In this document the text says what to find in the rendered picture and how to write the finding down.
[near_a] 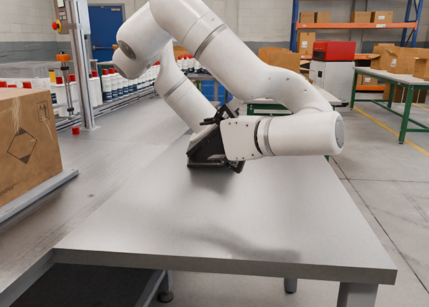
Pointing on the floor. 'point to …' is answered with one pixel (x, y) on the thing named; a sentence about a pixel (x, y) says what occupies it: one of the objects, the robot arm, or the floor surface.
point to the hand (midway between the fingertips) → (209, 140)
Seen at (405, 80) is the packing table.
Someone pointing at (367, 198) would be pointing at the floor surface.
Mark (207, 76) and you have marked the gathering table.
